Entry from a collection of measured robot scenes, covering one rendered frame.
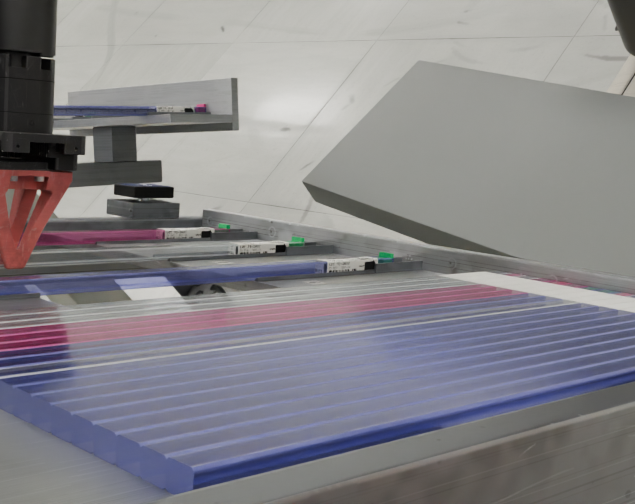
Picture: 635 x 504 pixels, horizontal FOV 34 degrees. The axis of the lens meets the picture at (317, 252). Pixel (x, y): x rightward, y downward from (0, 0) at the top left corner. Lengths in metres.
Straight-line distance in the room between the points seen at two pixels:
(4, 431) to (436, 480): 0.16
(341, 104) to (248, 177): 0.30
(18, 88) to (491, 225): 0.54
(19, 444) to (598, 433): 0.22
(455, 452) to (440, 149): 0.90
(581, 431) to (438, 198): 0.77
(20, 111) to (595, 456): 0.48
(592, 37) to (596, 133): 1.26
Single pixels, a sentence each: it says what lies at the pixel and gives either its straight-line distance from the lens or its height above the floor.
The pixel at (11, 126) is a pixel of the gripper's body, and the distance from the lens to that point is 0.76.
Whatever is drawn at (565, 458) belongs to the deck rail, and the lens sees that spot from 0.42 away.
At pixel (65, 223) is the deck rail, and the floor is 0.85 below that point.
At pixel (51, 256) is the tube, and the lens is 0.80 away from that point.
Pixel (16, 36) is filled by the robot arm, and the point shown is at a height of 1.08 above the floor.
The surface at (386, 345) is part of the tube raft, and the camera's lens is 0.52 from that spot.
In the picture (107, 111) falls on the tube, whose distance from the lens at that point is 1.22.
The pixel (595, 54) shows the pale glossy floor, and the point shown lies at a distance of 2.35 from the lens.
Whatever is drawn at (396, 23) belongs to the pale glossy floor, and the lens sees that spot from 2.82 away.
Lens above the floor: 1.30
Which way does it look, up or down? 36 degrees down
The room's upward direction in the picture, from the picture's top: 35 degrees counter-clockwise
